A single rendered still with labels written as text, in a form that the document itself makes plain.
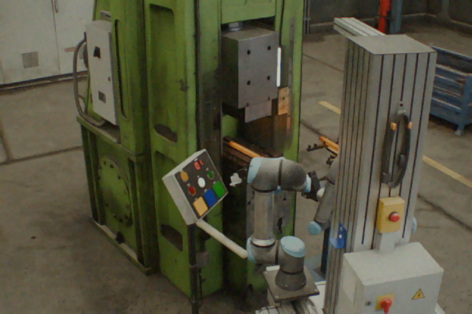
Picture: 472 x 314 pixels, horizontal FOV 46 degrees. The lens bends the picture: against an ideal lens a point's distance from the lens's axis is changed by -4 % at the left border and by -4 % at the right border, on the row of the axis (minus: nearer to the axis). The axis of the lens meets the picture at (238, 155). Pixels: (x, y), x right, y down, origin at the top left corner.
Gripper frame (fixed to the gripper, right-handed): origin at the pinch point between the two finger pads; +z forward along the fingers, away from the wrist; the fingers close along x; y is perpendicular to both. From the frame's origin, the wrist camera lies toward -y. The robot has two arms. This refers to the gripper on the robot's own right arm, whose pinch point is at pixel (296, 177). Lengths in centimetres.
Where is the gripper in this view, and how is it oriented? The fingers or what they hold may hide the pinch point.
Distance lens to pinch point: 331.4
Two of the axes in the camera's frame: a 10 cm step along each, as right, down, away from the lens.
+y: 0.0, 9.0, 4.3
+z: -6.3, -3.4, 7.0
